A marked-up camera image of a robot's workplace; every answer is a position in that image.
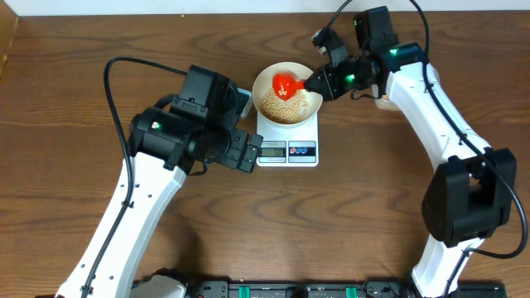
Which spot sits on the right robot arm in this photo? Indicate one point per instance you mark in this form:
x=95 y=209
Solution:
x=472 y=191

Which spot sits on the clear plastic container of beans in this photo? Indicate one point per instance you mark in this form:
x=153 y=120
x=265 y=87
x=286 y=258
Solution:
x=384 y=102

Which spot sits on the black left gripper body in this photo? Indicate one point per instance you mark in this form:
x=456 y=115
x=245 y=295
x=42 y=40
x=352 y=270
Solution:
x=232 y=156

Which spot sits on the red plastic measuring scoop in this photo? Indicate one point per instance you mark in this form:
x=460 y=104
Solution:
x=286 y=84

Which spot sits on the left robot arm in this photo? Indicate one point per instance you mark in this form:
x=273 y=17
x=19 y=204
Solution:
x=165 y=141

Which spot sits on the pile of beans in bowl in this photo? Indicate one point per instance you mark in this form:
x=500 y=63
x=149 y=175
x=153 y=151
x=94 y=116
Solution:
x=284 y=112

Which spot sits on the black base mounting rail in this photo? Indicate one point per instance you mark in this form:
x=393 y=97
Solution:
x=298 y=289

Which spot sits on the white digital kitchen scale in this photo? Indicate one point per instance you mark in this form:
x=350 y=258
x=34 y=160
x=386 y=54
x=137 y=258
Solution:
x=293 y=145

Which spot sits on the white ceramic bowl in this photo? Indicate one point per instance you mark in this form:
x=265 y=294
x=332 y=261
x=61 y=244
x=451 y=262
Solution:
x=264 y=82

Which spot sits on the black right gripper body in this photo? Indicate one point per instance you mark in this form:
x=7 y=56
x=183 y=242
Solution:
x=349 y=75

